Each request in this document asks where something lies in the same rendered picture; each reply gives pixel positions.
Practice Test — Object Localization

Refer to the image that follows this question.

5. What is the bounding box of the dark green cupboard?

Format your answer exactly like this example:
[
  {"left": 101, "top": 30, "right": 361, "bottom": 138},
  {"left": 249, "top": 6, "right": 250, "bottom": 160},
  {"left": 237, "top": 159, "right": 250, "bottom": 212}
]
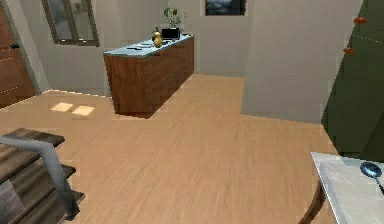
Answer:
[{"left": 320, "top": 0, "right": 384, "bottom": 164}]

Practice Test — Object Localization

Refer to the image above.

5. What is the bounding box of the black laptop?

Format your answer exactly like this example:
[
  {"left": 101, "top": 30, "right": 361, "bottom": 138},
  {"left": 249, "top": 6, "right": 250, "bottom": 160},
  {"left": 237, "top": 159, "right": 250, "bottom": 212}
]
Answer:
[{"left": 161, "top": 27, "right": 182, "bottom": 41}]

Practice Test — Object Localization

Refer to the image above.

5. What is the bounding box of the white-topped table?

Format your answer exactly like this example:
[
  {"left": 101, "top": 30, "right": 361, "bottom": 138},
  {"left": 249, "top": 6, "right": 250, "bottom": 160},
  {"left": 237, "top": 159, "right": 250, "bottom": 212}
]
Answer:
[{"left": 298, "top": 151, "right": 384, "bottom": 224}]

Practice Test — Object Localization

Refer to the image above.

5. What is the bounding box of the brown-framed window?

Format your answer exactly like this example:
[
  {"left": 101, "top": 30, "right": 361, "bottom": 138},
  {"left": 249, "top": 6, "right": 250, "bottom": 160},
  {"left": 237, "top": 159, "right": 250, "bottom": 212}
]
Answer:
[{"left": 41, "top": 0, "right": 101, "bottom": 48}]

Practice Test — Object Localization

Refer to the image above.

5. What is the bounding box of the brown wooden room door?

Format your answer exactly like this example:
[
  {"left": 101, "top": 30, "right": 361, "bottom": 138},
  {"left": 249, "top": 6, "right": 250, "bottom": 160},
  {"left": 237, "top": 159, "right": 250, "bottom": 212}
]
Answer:
[{"left": 0, "top": 6, "right": 37, "bottom": 110}]

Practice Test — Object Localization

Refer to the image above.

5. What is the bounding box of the yellow gourd-shaped vase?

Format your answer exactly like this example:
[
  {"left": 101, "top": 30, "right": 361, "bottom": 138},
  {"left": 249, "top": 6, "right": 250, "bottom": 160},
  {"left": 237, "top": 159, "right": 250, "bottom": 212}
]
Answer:
[{"left": 152, "top": 26, "right": 163, "bottom": 49}]

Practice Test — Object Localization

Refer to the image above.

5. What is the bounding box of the brown wooden chest of drawers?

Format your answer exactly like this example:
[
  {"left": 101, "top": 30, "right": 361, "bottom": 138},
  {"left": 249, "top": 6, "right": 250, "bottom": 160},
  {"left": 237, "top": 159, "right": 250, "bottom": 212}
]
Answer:
[{"left": 103, "top": 32, "right": 195, "bottom": 120}]

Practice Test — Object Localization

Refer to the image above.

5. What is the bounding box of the dark wooden slatted chair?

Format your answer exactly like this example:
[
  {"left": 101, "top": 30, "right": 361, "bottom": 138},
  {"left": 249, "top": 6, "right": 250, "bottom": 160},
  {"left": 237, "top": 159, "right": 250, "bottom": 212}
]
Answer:
[{"left": 0, "top": 127, "right": 86, "bottom": 224}]

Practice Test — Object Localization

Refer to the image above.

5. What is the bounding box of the dark framed wall picture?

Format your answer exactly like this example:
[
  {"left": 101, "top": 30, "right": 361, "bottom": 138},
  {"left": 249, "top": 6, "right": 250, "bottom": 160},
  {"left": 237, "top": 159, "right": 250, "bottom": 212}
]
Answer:
[{"left": 204, "top": 0, "right": 248, "bottom": 17}]

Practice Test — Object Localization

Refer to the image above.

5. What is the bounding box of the green house plant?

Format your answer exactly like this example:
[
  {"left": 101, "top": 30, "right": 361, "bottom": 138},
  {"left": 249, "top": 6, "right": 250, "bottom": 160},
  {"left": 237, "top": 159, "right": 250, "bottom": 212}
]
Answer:
[{"left": 163, "top": 7, "right": 187, "bottom": 29}]

